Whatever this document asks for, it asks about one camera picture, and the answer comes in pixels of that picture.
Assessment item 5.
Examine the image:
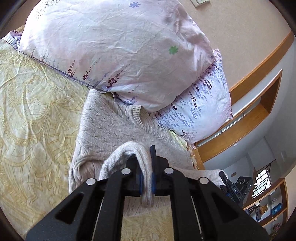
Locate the beige cable knit sweater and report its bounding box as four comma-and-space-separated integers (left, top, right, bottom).
68, 89, 223, 215

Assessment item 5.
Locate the black speaker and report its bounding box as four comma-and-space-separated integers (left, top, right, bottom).
235, 176, 253, 197

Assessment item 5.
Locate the wooden shelf unit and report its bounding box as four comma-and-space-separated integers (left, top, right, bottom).
243, 178, 288, 237

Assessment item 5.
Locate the pink floral pillow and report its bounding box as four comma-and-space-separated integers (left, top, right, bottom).
19, 1, 215, 113

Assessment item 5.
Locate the white wall switch plate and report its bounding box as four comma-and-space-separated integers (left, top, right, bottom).
191, 0, 210, 8

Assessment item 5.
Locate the lavender print pillow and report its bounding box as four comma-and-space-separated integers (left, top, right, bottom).
152, 49, 232, 145

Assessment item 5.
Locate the yellow patterned bed sheet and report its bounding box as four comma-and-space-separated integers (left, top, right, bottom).
0, 25, 200, 241

